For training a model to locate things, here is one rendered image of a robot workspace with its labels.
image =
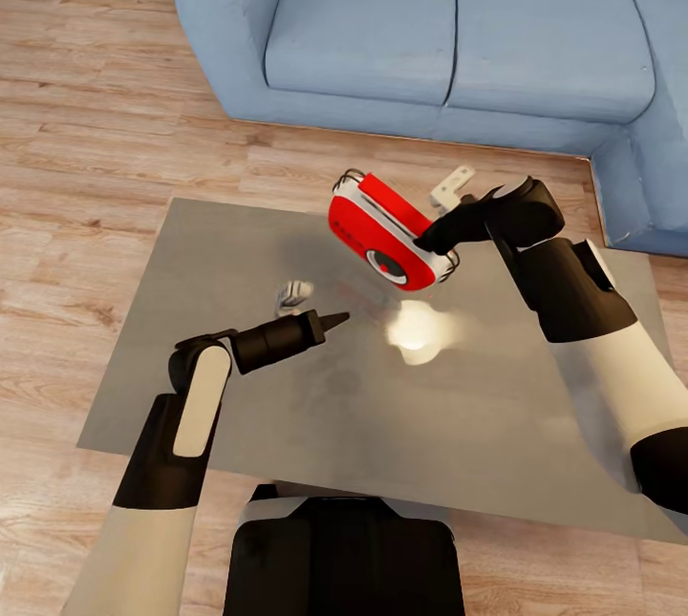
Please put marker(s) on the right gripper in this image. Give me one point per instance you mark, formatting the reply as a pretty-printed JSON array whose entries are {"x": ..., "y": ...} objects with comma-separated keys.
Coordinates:
[{"x": 446, "y": 232}]

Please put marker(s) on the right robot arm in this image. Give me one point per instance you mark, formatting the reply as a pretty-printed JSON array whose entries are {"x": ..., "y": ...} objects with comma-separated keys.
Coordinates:
[{"x": 631, "y": 407}]

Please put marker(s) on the sofa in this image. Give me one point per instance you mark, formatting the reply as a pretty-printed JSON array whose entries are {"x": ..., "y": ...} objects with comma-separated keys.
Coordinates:
[{"x": 600, "y": 80}]

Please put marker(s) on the coffee table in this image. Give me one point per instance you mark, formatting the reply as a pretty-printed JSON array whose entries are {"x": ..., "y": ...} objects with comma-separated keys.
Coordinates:
[{"x": 447, "y": 395}]

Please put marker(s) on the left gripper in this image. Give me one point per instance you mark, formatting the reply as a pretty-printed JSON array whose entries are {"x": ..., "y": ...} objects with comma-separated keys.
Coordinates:
[{"x": 293, "y": 334}]

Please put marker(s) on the radio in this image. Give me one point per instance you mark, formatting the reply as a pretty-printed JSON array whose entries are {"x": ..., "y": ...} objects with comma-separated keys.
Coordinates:
[{"x": 380, "y": 226}]

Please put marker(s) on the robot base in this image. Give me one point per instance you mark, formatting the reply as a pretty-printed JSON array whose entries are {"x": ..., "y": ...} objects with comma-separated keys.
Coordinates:
[{"x": 342, "y": 556}]

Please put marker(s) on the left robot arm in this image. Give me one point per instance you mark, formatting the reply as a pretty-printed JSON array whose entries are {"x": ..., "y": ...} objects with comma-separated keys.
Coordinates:
[{"x": 137, "y": 565}]

